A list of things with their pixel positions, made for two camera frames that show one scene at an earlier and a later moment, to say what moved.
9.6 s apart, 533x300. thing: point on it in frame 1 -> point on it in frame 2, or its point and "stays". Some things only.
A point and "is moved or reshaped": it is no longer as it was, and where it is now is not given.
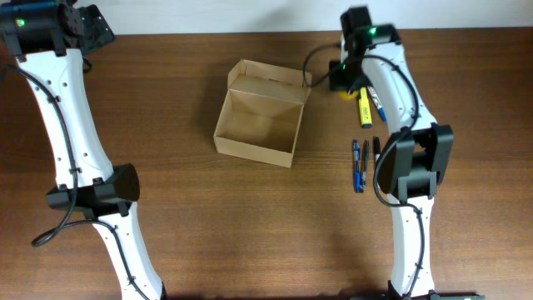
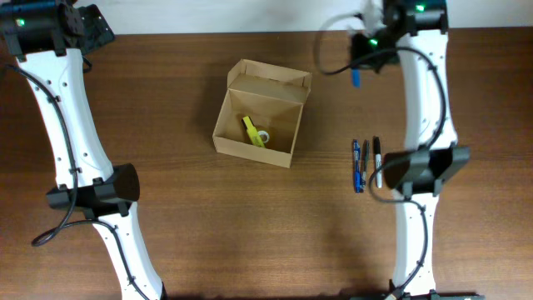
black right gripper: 336,83 -> 356,59
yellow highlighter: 365,109 -> 254,135
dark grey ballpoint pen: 365,162 stays
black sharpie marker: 376,148 stays
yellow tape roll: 345,95 -> 265,132
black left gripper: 100,31 stays
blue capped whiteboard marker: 377,102 is moved or reshaped
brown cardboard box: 262,112 stays
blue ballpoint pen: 357,166 stays
